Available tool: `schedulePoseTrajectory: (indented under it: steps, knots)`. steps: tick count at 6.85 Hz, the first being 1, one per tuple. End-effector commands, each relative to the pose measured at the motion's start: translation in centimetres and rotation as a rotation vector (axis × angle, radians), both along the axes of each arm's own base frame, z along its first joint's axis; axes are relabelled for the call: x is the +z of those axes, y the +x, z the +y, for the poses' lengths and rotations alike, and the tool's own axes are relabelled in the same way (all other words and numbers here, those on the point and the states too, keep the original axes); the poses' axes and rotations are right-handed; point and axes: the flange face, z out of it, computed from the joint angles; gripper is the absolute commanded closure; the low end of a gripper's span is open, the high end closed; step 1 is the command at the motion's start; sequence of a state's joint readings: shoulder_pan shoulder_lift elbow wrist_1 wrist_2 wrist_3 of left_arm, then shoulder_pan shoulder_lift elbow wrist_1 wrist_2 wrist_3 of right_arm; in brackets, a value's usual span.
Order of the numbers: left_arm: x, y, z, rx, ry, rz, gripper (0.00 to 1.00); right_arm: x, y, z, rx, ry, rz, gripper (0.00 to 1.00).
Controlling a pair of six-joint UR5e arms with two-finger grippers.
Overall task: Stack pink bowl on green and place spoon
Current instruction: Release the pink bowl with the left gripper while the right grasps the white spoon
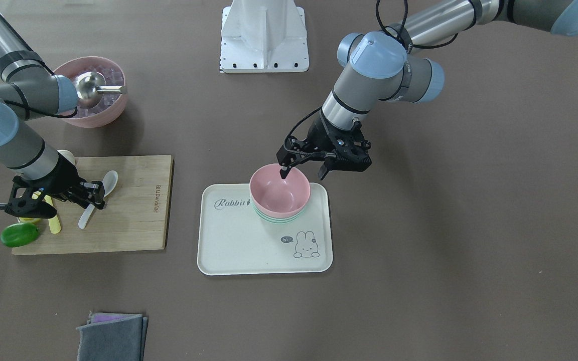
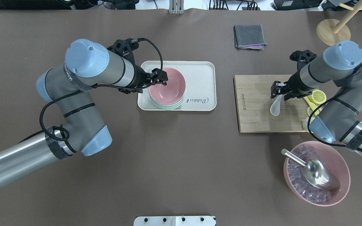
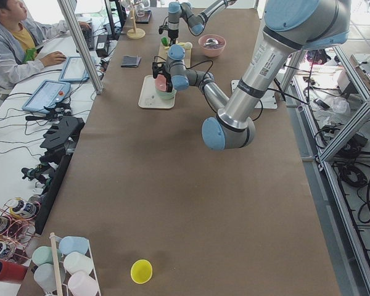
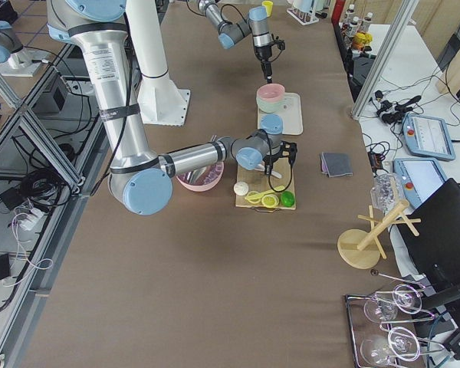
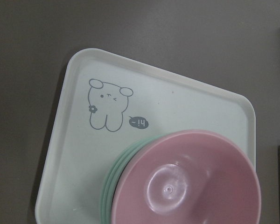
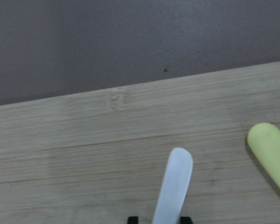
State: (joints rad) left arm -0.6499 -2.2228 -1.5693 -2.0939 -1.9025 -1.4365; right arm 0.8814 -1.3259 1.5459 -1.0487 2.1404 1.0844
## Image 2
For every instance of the front lemon slice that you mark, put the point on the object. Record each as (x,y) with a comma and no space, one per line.
(317,97)

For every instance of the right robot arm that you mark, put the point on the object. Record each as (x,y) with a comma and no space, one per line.
(338,121)

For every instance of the purple cloth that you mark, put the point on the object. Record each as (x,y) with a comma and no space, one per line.
(256,47)

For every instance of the bamboo cutting board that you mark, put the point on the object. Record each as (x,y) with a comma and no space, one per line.
(253,101)

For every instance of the wooden mug tree stand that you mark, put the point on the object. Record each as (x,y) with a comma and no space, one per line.
(332,31)

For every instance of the white plastic spoon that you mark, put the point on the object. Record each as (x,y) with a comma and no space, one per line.
(275,107)

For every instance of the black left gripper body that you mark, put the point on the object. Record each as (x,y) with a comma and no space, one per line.
(139,79)

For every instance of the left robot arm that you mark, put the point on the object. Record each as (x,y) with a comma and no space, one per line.
(70,122)

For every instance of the yellow plastic knife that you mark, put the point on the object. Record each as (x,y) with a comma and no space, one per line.
(312,105)

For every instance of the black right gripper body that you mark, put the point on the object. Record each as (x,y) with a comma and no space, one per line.
(293,83)

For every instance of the large pink bowl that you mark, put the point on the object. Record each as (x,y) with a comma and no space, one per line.
(333,162)

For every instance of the clear ice cubes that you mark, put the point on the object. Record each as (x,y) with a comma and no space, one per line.
(300,184)

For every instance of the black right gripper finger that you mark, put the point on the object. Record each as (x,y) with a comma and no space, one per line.
(289,96)
(276,88)

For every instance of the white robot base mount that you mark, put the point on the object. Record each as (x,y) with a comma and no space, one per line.
(175,221)

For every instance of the grey folded cloth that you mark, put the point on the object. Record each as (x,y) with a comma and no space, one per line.
(248,35)

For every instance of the metal ice scoop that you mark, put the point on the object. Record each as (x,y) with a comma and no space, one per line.
(315,172)

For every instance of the small pink bowl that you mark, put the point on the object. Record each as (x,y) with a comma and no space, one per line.
(173,91)

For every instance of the cream rabbit tray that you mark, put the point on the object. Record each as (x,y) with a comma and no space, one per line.
(200,79)

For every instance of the green bowl stack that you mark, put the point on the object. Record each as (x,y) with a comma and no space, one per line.
(171,106)

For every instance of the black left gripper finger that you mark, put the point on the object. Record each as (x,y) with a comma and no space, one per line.
(159,82)
(157,74)

